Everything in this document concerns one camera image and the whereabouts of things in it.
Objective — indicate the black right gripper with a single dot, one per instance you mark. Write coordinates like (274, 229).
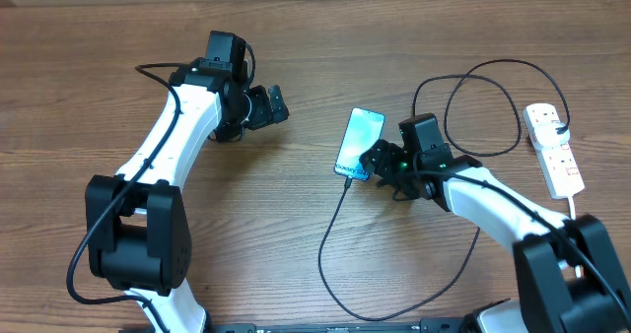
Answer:
(382, 165)

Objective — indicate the blue Galaxy smartphone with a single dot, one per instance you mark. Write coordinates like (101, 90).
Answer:
(363, 130)

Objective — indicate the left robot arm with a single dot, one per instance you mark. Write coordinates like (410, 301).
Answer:
(138, 237)

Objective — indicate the white power strip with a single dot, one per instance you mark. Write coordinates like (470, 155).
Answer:
(558, 164)

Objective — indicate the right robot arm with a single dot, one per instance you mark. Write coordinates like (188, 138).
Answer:
(568, 274)

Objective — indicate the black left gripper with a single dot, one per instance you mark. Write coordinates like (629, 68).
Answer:
(263, 109)

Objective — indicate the white charger plug adapter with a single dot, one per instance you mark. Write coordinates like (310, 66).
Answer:
(549, 135)

